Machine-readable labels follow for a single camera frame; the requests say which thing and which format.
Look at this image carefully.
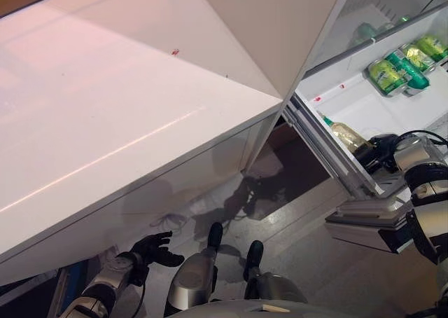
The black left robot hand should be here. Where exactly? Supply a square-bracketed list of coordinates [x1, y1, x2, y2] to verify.
[131, 230, 186, 268]

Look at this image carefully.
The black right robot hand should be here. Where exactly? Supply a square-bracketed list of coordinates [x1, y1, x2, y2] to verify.
[353, 133, 400, 174]

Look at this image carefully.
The yellow tea bottle white cap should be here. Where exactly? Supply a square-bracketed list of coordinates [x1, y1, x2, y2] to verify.
[317, 110, 372, 158]

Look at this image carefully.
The white fridge drawer silver front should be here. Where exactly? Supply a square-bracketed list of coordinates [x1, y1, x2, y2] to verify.
[282, 16, 448, 256]

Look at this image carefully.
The silver fridge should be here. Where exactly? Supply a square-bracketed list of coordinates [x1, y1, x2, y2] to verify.
[244, 0, 448, 224]

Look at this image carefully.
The silver left robot leg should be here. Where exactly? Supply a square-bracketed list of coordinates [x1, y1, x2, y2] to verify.
[163, 246, 221, 316]

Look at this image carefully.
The silver robot leg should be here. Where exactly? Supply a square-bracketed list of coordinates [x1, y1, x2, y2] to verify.
[163, 246, 221, 316]
[243, 264, 309, 304]

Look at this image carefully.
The black left robot foot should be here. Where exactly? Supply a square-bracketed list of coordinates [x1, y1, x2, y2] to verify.
[206, 222, 225, 251]

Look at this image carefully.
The black robot foot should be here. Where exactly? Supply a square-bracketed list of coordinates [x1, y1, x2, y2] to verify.
[206, 222, 225, 251]
[244, 240, 265, 272]

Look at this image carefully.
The green drink can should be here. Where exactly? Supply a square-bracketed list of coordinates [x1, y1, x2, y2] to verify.
[416, 34, 448, 63]
[401, 43, 439, 74]
[366, 58, 410, 96]

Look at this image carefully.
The teal green bottle lying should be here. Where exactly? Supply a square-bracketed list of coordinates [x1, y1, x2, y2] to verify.
[384, 49, 431, 97]

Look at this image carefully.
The blue panel under counter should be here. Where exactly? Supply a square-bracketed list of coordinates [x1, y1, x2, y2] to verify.
[44, 261, 92, 318]

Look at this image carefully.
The black right robot foot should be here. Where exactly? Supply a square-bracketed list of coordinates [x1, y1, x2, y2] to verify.
[244, 240, 265, 272]

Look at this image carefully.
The grey robot torso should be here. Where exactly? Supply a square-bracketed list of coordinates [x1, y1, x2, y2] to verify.
[164, 296, 351, 318]

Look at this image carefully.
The silver right robot leg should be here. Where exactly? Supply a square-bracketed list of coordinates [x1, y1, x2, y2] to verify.
[243, 264, 309, 304]

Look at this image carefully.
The tall white cabinet panel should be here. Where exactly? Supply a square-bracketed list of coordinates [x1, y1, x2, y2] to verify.
[194, 0, 348, 101]

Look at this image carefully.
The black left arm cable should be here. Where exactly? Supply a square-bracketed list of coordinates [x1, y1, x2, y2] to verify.
[134, 271, 149, 318]

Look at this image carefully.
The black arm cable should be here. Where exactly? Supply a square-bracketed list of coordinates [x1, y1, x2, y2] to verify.
[398, 130, 448, 148]
[134, 271, 149, 318]

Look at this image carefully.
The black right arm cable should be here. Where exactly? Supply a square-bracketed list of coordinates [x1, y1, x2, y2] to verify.
[398, 130, 448, 148]

